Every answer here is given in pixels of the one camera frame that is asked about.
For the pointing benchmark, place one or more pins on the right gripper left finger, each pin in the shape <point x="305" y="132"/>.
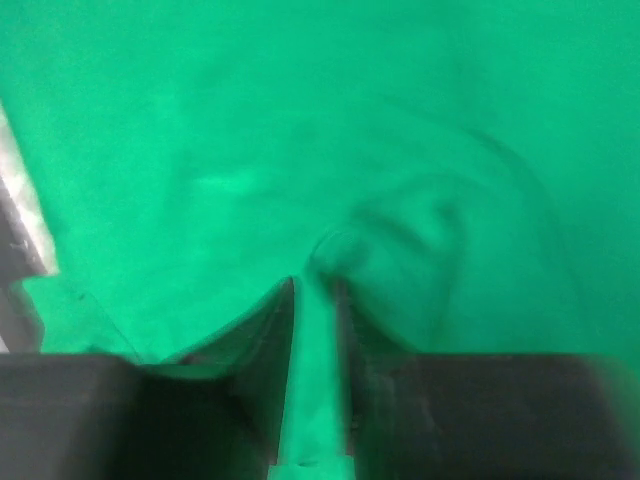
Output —
<point x="214" y="411"/>

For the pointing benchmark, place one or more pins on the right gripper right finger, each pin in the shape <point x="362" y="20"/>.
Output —
<point x="481" y="416"/>

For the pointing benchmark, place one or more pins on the green t shirt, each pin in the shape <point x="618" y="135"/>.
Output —
<point x="472" y="167"/>

